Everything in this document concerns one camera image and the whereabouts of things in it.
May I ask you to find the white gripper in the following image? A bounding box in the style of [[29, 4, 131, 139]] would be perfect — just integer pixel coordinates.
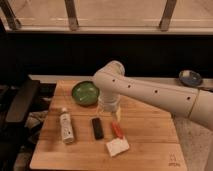
[[98, 99, 121, 122]]

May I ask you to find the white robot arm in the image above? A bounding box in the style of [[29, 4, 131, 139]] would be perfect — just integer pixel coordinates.
[[93, 61, 213, 131]]

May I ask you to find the black rectangular block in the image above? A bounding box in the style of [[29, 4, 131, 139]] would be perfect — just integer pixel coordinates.
[[92, 118, 104, 140]]

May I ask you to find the white folded cloth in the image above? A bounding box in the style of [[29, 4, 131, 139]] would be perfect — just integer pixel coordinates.
[[106, 138, 130, 157]]

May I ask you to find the green bowl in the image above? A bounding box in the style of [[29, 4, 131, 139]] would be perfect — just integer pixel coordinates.
[[71, 81, 99, 106]]

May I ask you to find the white squeeze bottle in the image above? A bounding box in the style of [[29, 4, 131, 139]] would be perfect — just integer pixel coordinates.
[[60, 107, 74, 144]]

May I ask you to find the blue grey bowl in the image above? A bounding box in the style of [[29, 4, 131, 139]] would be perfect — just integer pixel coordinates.
[[179, 70, 203, 87]]

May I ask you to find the black office chair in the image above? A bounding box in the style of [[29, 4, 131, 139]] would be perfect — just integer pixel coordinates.
[[0, 80, 40, 171]]

